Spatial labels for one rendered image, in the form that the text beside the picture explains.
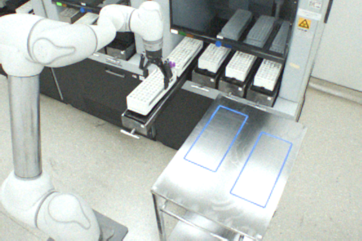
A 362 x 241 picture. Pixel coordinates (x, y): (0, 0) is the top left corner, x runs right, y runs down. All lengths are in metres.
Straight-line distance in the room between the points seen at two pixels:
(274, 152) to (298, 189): 0.95
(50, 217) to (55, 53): 0.54
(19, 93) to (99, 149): 1.51
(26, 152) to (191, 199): 0.60
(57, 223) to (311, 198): 1.67
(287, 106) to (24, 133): 1.22
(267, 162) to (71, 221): 0.78
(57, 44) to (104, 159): 1.65
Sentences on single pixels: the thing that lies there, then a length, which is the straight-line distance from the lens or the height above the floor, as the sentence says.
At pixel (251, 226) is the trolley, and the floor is 0.82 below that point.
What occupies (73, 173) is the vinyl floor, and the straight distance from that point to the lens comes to 2.46.
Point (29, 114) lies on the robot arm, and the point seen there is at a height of 1.21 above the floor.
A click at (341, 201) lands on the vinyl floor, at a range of 2.42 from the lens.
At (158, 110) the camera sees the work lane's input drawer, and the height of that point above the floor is 0.80.
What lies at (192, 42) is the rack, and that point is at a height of 0.86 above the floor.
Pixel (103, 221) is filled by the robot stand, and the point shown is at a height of 0.70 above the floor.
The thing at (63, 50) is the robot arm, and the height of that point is 1.44.
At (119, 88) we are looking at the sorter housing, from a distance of 2.21.
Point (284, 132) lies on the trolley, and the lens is 1.53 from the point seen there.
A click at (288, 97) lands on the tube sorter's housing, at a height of 0.76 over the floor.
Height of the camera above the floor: 1.94
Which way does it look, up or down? 44 degrees down
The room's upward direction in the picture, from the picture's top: 2 degrees counter-clockwise
